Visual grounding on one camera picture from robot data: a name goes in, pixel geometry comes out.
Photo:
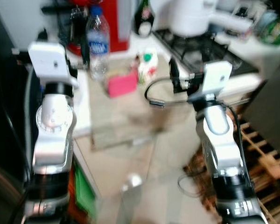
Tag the black gas stove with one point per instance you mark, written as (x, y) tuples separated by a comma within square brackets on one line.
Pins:
[(200, 51)]

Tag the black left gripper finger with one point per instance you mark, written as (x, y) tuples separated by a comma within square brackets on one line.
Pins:
[(85, 55)]

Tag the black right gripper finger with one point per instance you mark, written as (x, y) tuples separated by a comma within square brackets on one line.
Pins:
[(174, 74)]

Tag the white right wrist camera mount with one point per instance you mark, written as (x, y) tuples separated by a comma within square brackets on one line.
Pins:
[(215, 79)]

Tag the green storage bin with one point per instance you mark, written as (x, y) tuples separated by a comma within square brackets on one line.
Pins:
[(86, 193)]

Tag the wooden slatted rack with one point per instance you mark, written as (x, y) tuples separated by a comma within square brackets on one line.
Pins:
[(266, 168)]

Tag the clear plastic water bottle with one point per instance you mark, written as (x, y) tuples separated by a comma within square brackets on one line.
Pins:
[(98, 46)]

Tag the dark grey panel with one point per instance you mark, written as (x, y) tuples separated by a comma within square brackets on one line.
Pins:
[(273, 102)]

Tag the beige counter cloth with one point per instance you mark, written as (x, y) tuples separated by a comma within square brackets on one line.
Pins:
[(130, 116)]

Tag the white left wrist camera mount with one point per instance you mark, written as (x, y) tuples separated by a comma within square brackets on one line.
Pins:
[(49, 60)]

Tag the black fridge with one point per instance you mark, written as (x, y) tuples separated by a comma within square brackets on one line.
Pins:
[(7, 140)]

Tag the white carton green cap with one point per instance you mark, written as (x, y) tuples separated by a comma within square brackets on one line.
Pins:
[(148, 65)]

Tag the red kitchen appliance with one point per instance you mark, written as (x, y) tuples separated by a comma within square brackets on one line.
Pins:
[(119, 23)]

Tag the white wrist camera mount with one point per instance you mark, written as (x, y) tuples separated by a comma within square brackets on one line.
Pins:
[(215, 79), (49, 60)]

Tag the green plastic bag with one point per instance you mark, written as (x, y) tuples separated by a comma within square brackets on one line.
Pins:
[(273, 29)]

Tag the dark glass bottle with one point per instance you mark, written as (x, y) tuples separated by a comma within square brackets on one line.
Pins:
[(143, 21)]

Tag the orange storage bin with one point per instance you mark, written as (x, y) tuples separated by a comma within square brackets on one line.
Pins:
[(71, 205)]

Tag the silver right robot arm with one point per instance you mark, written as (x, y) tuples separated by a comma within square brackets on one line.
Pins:
[(221, 144)]

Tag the pink box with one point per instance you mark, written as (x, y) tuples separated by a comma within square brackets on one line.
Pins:
[(122, 85)]

